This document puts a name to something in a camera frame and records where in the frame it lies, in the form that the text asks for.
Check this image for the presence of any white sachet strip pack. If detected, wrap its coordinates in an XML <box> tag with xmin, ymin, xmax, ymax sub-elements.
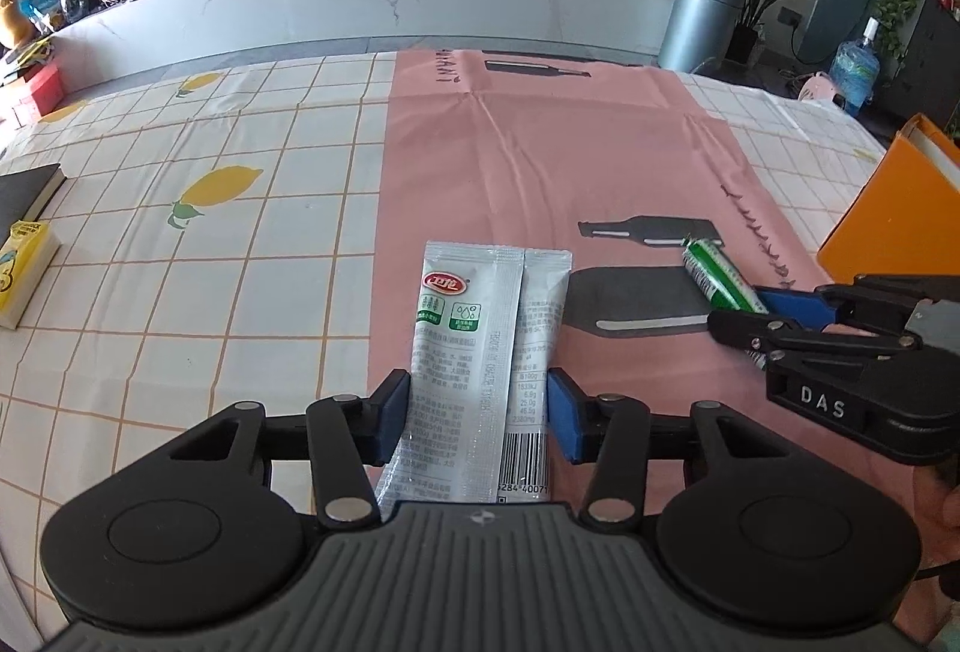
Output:
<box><xmin>376</xmin><ymin>241</ymin><xmax>573</xmax><ymax>512</ymax></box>

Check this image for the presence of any person hand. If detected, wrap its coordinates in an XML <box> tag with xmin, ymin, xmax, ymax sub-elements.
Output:
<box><xmin>913</xmin><ymin>460</ymin><xmax>958</xmax><ymax>564</ymax></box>

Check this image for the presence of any orange white storage box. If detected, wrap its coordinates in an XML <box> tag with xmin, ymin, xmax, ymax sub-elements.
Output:
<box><xmin>817</xmin><ymin>115</ymin><xmax>960</xmax><ymax>283</ymax></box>

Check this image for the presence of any pink paper mat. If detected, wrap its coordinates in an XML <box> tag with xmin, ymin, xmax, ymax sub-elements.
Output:
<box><xmin>366</xmin><ymin>46</ymin><xmax>960</xmax><ymax>594</ymax></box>

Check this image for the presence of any pink small heater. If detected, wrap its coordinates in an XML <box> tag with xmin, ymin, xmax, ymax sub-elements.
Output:
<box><xmin>797</xmin><ymin>72</ymin><xmax>844</xmax><ymax>106</ymax></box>

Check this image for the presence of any blue water bottle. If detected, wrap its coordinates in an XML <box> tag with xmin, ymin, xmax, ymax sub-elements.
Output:
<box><xmin>828</xmin><ymin>17</ymin><xmax>880</xmax><ymax>118</ymax></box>

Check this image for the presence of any silver trash can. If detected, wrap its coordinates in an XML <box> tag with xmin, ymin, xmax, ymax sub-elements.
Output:
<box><xmin>658</xmin><ymin>0</ymin><xmax>742</xmax><ymax>74</ymax></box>

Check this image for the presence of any yellow small box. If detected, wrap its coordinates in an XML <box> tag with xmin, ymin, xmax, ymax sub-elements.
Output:
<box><xmin>0</xmin><ymin>221</ymin><xmax>60</xmax><ymax>330</ymax></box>

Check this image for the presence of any black notebook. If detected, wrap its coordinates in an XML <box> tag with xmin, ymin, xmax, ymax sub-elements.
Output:
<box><xmin>0</xmin><ymin>163</ymin><xmax>67</xmax><ymax>239</ymax></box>

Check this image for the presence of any white TV console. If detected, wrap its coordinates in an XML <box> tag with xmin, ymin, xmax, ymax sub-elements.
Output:
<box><xmin>53</xmin><ymin>0</ymin><xmax>674</xmax><ymax>92</ymax></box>

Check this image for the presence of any red box at left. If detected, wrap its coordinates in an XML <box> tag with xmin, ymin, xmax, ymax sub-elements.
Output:
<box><xmin>28</xmin><ymin>62</ymin><xmax>65</xmax><ymax>118</ymax></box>

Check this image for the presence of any yellow plush toy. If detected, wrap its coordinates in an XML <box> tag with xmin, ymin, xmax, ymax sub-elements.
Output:
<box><xmin>0</xmin><ymin>0</ymin><xmax>34</xmax><ymax>51</ymax></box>

